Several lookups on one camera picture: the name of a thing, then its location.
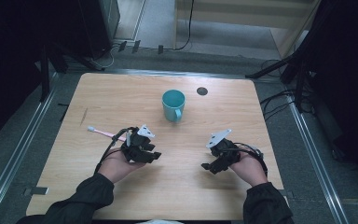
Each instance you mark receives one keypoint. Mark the black metal stand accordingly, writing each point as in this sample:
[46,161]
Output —
[44,74]
[292,67]

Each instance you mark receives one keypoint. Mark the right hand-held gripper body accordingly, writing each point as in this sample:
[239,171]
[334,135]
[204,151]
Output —
[225,149]

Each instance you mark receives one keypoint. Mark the dark round table grommet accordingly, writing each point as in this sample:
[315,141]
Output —
[202,91]

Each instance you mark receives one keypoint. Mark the metal floor rail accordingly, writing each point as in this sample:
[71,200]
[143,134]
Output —
[317,161]
[18,152]

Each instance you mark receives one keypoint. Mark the black curtain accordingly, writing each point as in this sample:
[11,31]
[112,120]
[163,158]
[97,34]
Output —
[348,62]
[6,46]

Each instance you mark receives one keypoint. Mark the black cabinet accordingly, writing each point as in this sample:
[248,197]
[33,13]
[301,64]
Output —
[98,25]

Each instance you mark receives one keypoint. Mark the pink toothbrush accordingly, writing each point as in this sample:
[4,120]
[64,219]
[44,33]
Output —
[104,133]

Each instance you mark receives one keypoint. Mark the person's left hand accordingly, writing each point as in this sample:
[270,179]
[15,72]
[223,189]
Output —
[118,166]

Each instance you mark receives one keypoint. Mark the metal table bracket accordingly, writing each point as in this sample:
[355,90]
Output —
[37,190]

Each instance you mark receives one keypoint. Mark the person's right hand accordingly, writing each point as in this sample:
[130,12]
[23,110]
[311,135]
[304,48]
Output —
[249,169]

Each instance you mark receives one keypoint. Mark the light wooden partition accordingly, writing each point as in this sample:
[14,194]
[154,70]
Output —
[230,14]

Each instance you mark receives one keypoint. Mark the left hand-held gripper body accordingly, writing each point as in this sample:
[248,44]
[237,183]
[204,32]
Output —
[135,146]

